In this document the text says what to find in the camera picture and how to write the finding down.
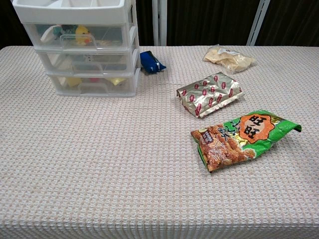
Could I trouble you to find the clear drawer with trinkets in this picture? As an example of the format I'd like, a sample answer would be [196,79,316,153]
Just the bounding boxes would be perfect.
[37,49,134,73]

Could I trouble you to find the clear plastic drawer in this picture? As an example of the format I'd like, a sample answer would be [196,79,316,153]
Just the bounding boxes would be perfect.
[47,72,137,97]

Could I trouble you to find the tan yellow object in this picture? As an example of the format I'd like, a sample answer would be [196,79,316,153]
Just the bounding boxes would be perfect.
[66,77,82,87]

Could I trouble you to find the clear drawer with duck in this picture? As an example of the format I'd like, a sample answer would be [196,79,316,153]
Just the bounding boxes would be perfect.
[24,23,130,48]

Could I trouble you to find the white plastic drawer cabinet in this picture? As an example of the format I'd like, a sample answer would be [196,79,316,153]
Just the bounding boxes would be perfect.
[12,0,141,98]

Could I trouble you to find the white plastic plate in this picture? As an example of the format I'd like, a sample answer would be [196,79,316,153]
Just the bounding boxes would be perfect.
[41,26,60,42]

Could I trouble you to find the beige woven tablecloth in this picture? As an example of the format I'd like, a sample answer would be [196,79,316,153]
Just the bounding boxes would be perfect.
[0,45,319,239]

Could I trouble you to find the gold red-patterned snack bag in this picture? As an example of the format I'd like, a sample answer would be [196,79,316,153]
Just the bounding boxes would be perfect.
[176,72,244,119]

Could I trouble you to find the blue snack packet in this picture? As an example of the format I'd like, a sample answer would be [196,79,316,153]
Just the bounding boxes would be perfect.
[140,50,167,75]

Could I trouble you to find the green orange snack bag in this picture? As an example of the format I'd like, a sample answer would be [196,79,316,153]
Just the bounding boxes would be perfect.
[190,109,302,173]

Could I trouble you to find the clear bag pale crackers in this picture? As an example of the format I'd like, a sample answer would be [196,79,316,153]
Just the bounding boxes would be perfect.
[202,44,257,73]

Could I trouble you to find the yellow rubber duck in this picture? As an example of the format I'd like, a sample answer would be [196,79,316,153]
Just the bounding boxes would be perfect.
[75,24,91,45]

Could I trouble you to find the white frame post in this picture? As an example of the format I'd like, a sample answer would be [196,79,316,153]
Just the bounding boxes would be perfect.
[246,0,271,47]
[152,0,167,47]

